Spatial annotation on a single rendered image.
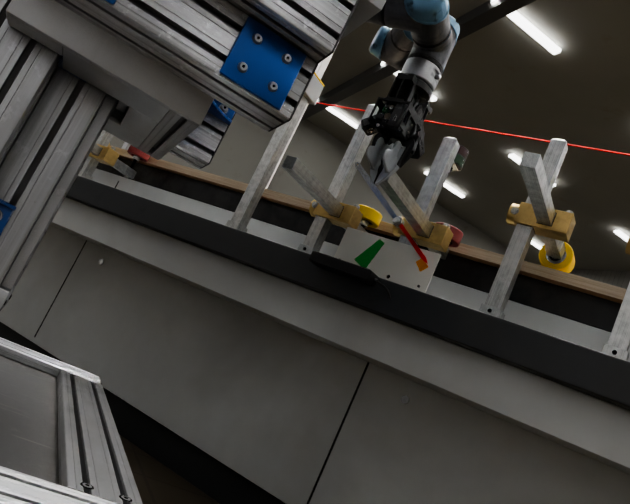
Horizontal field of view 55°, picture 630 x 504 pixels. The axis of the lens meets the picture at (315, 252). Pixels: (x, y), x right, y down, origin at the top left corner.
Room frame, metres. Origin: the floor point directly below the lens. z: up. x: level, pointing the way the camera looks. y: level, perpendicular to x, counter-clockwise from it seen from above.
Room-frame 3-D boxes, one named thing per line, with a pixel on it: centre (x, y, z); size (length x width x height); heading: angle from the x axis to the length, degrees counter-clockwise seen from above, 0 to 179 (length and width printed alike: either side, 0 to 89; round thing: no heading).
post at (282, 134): (1.69, 0.23, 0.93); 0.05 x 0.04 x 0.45; 57
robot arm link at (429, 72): (1.11, -0.04, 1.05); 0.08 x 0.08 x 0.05
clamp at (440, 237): (1.40, -0.22, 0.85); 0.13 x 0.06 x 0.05; 57
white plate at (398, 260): (1.41, -0.16, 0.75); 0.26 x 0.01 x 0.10; 57
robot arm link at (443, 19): (1.02, 0.01, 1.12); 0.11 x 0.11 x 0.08; 68
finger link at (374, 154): (1.11, -0.03, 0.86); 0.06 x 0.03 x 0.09; 147
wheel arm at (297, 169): (1.47, 0.02, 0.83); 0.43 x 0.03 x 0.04; 147
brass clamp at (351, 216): (1.54, 0.00, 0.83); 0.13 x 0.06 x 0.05; 57
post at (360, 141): (1.55, 0.01, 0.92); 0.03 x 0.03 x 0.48; 57
